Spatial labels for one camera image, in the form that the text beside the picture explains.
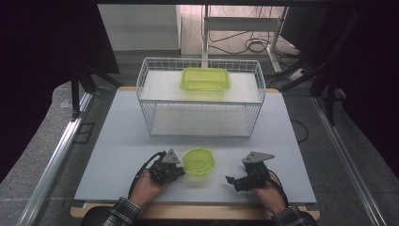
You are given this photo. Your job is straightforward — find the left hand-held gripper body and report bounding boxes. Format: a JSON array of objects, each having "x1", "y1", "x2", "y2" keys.
[{"x1": 149, "y1": 148, "x2": 186, "y2": 186}]

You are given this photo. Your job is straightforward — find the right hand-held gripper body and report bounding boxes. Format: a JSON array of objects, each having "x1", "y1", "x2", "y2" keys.
[{"x1": 241, "y1": 152, "x2": 276, "y2": 189}]

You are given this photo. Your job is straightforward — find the white wire basket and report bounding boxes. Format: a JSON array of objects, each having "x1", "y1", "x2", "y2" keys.
[{"x1": 136, "y1": 56, "x2": 267, "y2": 139}]

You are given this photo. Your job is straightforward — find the rectangular green-lidded container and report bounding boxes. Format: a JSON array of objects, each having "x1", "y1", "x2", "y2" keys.
[{"x1": 179, "y1": 67, "x2": 232, "y2": 101}]

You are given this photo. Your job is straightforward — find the person's left hand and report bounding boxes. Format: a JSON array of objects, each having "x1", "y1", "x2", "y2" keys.
[{"x1": 129, "y1": 170, "x2": 170, "y2": 208}]

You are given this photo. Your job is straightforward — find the person's right hand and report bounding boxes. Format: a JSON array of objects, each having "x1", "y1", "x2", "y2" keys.
[{"x1": 250, "y1": 174, "x2": 288, "y2": 216}]

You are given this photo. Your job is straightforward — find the black metal stand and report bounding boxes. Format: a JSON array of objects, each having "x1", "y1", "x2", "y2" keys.
[
  {"x1": 310, "y1": 72, "x2": 346, "y2": 126},
  {"x1": 70, "y1": 67, "x2": 95, "y2": 121}
]

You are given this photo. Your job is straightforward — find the white cabinet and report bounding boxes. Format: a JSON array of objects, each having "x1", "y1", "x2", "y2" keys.
[{"x1": 97, "y1": 4, "x2": 183, "y2": 57}]

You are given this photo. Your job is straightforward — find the black curtain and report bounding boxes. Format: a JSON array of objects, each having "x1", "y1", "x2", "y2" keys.
[
  {"x1": 0, "y1": 0, "x2": 120, "y2": 183},
  {"x1": 326, "y1": 0, "x2": 399, "y2": 180}
]

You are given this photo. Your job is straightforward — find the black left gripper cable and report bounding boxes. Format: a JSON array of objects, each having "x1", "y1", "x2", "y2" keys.
[{"x1": 127, "y1": 151, "x2": 168, "y2": 199}]

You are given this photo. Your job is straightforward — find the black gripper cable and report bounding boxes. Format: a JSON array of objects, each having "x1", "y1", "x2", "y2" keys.
[
  {"x1": 267, "y1": 169, "x2": 290, "y2": 208},
  {"x1": 127, "y1": 151, "x2": 168, "y2": 199}
]

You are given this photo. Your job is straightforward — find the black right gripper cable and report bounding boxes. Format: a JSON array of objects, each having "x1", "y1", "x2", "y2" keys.
[{"x1": 267, "y1": 169, "x2": 290, "y2": 208}]

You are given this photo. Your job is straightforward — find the black looped floor cable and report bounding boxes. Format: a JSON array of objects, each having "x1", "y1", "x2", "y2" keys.
[{"x1": 290, "y1": 119, "x2": 310, "y2": 144}]

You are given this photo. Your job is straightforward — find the aluminium frame rail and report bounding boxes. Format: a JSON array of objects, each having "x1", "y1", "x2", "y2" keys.
[
  {"x1": 311, "y1": 95, "x2": 389, "y2": 226},
  {"x1": 17, "y1": 92, "x2": 93, "y2": 226}
]

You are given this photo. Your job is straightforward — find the black floor cables bundle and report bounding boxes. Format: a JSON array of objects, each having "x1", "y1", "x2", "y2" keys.
[{"x1": 208, "y1": 31, "x2": 299, "y2": 57}]

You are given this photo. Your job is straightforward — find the white desk frame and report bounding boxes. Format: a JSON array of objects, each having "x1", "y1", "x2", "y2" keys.
[{"x1": 201, "y1": 4, "x2": 290, "y2": 74}]

